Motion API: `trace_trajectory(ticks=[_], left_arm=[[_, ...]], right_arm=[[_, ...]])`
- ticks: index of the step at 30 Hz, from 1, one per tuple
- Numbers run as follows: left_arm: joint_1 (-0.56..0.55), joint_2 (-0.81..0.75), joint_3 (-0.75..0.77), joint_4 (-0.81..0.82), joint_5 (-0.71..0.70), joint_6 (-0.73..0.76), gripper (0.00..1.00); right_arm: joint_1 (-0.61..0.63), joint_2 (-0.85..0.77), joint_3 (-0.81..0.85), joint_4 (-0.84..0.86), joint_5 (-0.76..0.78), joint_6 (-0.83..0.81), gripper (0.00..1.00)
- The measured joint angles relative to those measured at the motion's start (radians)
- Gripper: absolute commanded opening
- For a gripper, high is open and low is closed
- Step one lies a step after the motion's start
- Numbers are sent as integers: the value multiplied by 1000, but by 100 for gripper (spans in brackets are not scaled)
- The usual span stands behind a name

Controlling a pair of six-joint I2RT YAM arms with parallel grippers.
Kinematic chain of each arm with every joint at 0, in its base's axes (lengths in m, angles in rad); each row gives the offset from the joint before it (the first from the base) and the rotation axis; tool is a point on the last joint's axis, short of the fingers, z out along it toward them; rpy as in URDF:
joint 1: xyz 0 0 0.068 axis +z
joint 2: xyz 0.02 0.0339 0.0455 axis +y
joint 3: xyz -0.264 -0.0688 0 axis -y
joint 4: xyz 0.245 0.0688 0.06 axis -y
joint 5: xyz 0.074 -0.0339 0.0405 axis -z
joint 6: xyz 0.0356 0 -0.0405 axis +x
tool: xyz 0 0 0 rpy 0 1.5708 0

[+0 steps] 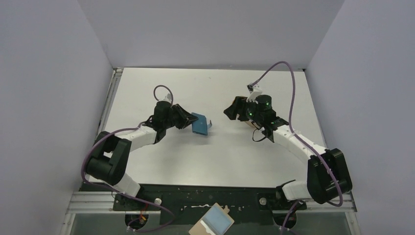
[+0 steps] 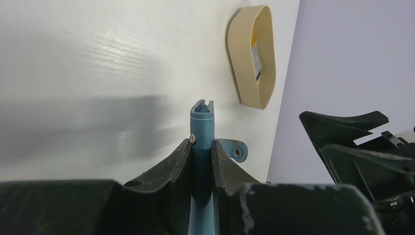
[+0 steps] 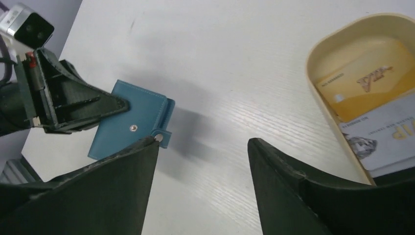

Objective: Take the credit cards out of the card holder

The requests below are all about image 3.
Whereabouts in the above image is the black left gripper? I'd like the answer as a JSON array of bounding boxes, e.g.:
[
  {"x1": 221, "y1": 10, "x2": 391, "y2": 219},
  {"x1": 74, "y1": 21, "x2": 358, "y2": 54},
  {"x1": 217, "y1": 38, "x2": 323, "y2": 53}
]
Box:
[{"x1": 0, "y1": 47, "x2": 130, "y2": 136}]

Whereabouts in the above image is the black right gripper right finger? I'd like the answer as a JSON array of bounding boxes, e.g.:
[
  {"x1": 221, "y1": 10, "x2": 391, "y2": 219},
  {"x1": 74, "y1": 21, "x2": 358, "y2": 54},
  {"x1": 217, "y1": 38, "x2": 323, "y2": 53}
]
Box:
[{"x1": 248, "y1": 138, "x2": 415, "y2": 235}]

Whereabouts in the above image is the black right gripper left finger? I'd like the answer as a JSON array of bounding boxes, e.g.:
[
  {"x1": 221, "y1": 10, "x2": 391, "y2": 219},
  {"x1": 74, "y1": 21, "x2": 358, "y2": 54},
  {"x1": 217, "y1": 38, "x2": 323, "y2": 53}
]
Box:
[{"x1": 0, "y1": 137, "x2": 159, "y2": 235}]

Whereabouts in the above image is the white VIP card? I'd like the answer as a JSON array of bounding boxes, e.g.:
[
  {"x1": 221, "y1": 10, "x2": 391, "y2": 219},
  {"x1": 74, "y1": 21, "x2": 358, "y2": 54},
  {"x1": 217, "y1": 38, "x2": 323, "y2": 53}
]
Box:
[{"x1": 339, "y1": 94, "x2": 415, "y2": 178}]

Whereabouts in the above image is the gold VIP card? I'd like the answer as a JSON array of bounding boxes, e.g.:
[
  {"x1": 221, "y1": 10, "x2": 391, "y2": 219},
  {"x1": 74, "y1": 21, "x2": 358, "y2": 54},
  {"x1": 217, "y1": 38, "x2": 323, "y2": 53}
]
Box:
[{"x1": 315, "y1": 40, "x2": 415, "y2": 122}]

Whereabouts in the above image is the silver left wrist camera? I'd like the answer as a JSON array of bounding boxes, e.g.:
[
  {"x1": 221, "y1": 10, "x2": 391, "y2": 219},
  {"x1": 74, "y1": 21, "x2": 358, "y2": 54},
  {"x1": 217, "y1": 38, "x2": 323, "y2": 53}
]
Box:
[{"x1": 0, "y1": 3, "x2": 55, "y2": 49}]

